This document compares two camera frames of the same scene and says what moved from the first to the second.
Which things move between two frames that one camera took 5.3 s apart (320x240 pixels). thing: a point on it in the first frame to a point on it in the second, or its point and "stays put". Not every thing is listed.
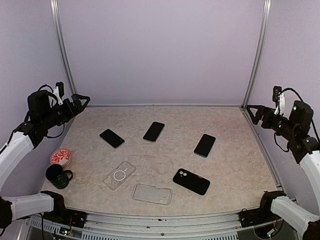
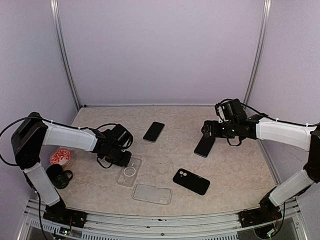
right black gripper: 261,113 to 215,132
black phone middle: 153,132 stays put
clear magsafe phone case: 119,175 to 128,175
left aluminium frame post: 55,11 stays put
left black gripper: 77,107 to 124,162
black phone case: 196,183 stays put
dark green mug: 58,177 stays put
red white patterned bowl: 62,156 stays put
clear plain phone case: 152,194 stays put
